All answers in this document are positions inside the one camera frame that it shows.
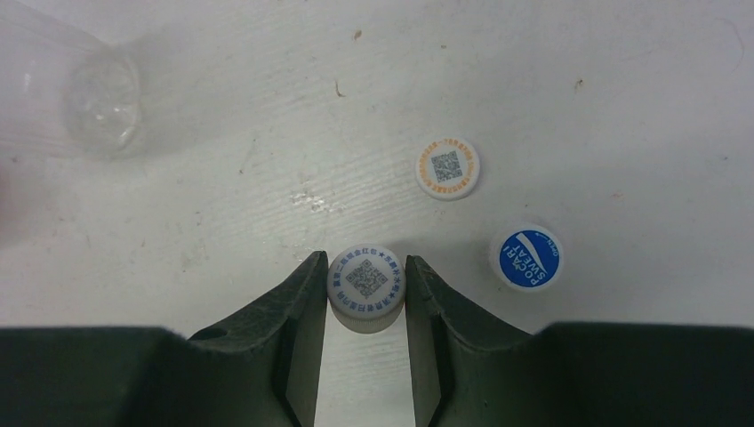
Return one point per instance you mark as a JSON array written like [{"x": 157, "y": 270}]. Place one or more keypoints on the white QR bottle cap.
[{"x": 447, "y": 169}]

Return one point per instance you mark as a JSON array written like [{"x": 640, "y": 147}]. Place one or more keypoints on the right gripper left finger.
[{"x": 260, "y": 366}]

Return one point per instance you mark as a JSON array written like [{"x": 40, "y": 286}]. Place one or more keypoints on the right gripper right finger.
[{"x": 470, "y": 368}]

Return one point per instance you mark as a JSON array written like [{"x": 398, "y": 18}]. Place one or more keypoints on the white blue QR cap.
[{"x": 366, "y": 288}]

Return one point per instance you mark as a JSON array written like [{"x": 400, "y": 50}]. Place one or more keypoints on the clear bottle blue cap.
[{"x": 63, "y": 91}]

